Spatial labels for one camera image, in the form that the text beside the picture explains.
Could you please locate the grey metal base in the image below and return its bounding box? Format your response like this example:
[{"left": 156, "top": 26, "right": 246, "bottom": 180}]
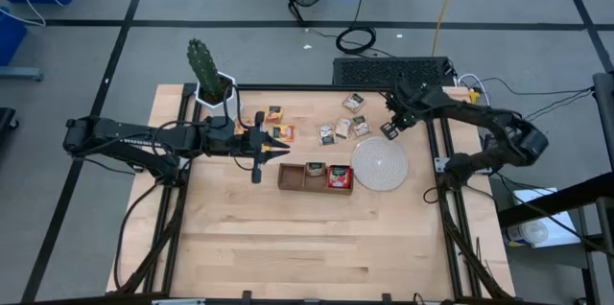
[{"left": 0, "top": 65, "right": 44, "bottom": 82}]

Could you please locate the coiled black cable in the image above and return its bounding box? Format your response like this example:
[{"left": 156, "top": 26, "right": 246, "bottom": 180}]
[{"left": 335, "top": 25, "right": 378, "bottom": 56}]

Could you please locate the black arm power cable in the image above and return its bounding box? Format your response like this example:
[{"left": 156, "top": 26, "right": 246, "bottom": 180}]
[{"left": 113, "top": 182, "right": 162, "bottom": 292}]

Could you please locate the black aluminium table frame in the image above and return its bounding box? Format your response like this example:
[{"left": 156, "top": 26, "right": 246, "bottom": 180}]
[{"left": 114, "top": 82, "right": 517, "bottom": 305}]

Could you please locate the white cardboard box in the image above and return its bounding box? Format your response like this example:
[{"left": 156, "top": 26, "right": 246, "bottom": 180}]
[{"left": 511, "top": 187, "right": 581, "bottom": 248}]

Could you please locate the black caster base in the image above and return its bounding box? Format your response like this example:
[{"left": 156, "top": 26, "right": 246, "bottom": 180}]
[{"left": 0, "top": 106, "right": 20, "bottom": 149}]

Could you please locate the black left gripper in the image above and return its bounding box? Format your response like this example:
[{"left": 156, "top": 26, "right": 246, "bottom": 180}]
[{"left": 203, "top": 111, "right": 292, "bottom": 185}]

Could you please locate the white plastic bottle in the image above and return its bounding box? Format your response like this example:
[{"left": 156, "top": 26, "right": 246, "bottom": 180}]
[{"left": 502, "top": 220, "right": 549, "bottom": 247}]

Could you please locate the round woven beige placemat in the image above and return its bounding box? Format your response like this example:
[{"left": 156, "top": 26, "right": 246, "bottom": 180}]
[{"left": 350, "top": 135, "right": 411, "bottom": 193}]

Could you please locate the red strawberry tea bag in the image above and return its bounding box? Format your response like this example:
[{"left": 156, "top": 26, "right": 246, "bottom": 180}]
[{"left": 327, "top": 165, "right": 354, "bottom": 190}]

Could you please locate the black perforated computer case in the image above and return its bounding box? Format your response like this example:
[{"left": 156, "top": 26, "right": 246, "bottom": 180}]
[{"left": 332, "top": 56, "right": 457, "bottom": 88}]

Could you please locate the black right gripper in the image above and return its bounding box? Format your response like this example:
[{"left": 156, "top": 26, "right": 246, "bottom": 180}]
[{"left": 380, "top": 78, "right": 434, "bottom": 142}]

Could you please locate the green cactus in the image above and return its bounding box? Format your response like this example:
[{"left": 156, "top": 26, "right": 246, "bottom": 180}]
[{"left": 186, "top": 38, "right": 225, "bottom": 100}]

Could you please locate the brown wooden compartment tray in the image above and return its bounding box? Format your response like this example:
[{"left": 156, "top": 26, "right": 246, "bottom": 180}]
[{"left": 276, "top": 161, "right": 355, "bottom": 197}]

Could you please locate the black metal stand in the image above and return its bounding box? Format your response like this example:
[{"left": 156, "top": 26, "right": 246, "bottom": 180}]
[{"left": 497, "top": 72, "right": 614, "bottom": 305}]

